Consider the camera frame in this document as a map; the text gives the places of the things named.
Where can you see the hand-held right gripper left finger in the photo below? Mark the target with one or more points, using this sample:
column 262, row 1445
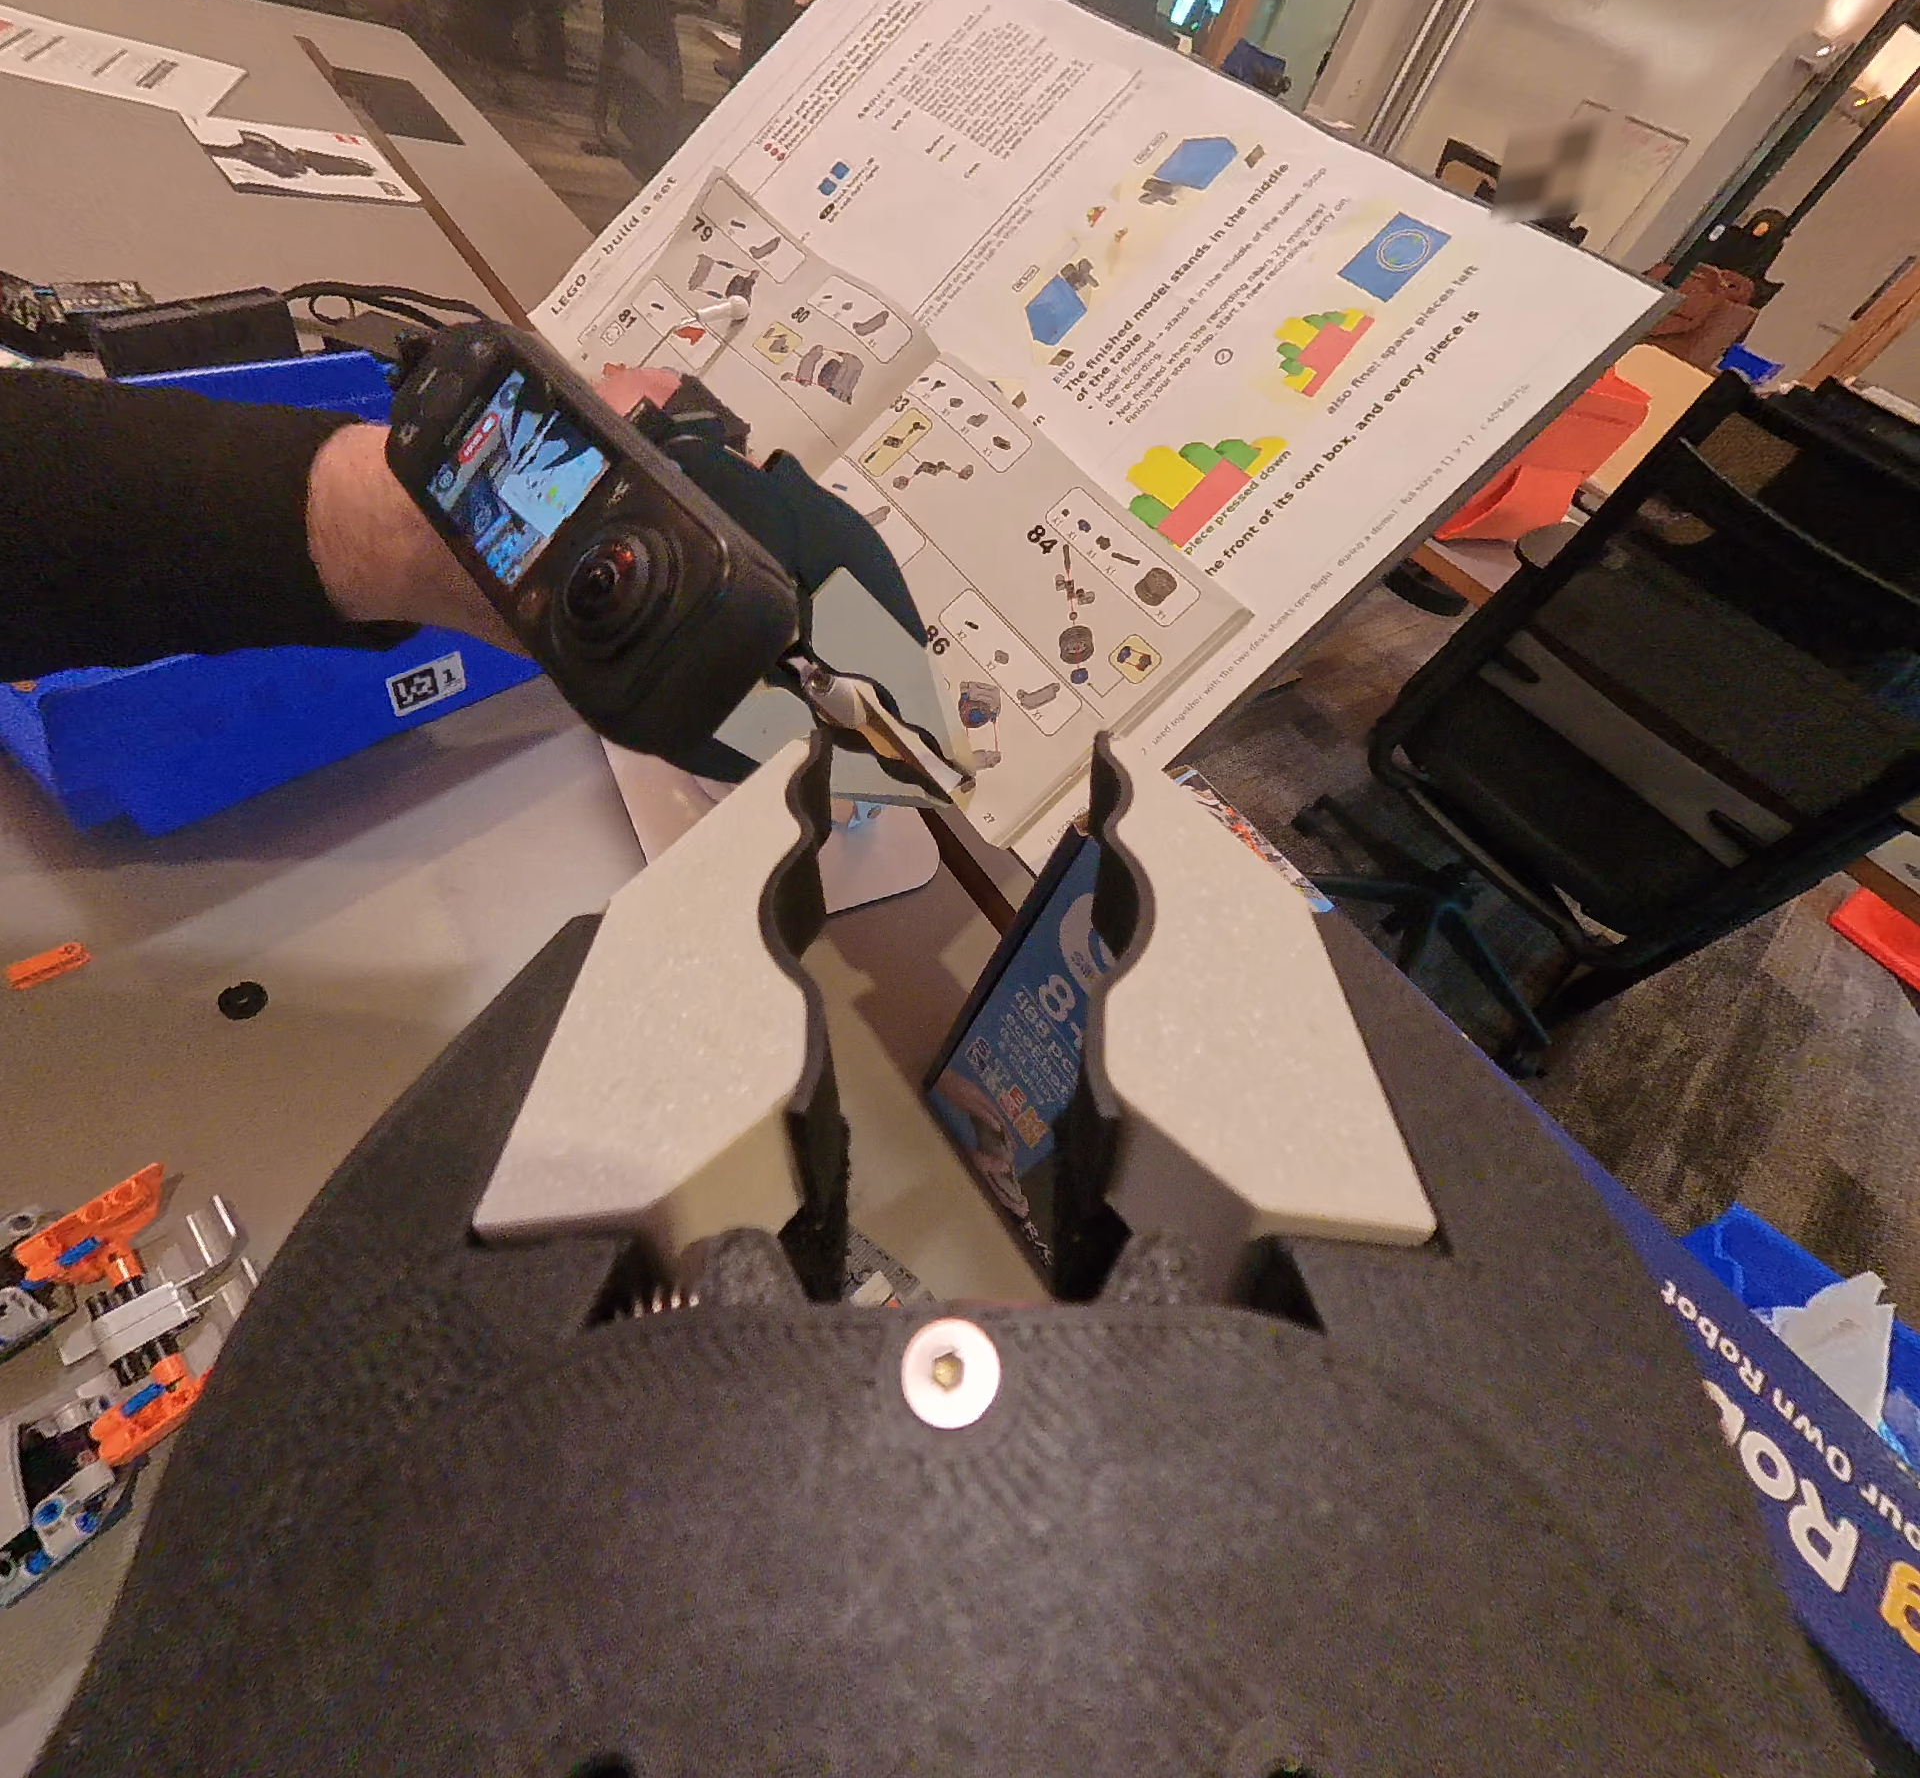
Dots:
column 660, row 1057

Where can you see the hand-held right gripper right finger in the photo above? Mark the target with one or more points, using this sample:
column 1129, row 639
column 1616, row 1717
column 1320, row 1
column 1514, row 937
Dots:
column 1261, row 1057

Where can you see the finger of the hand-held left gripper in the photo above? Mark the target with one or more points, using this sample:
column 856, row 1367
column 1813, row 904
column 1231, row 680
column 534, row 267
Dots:
column 863, row 638
column 778, row 728

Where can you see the grey orange brick assembly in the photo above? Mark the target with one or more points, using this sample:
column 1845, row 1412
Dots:
column 195, row 1268

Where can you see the grey hinged brick piece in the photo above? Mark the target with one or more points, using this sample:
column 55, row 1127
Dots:
column 60, row 1508

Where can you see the white tablet stand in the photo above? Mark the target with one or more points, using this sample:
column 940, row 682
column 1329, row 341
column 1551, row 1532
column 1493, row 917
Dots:
column 886, row 862

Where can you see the robot kit box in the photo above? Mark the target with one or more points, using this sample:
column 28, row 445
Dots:
column 1005, row 1057

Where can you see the black round brick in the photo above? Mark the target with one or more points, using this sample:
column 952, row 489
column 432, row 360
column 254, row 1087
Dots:
column 241, row 1000

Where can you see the blue bin with white tag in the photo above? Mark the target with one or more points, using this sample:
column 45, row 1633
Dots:
column 225, row 745

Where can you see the blue plastic bin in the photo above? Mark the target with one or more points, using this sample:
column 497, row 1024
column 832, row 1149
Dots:
column 1740, row 1254

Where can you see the black rectangular case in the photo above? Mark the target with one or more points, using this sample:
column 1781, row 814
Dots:
column 195, row 331

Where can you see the black office chair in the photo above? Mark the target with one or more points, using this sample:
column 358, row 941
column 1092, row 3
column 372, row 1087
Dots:
column 1725, row 699

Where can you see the leaflet with black picture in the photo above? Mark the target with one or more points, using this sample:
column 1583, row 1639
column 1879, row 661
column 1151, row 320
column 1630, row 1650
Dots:
column 300, row 159

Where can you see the small orange brick connector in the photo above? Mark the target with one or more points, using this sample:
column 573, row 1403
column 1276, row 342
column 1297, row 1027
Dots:
column 45, row 965

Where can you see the orange floor cone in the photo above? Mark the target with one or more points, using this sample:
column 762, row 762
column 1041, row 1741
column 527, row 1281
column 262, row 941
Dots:
column 1883, row 939

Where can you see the orange plastic bin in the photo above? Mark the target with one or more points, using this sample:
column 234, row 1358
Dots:
column 1559, row 457

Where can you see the large white instruction sheet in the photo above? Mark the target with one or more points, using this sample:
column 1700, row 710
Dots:
column 1499, row 352

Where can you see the white paper sheet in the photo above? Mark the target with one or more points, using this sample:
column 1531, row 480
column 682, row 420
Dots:
column 104, row 53

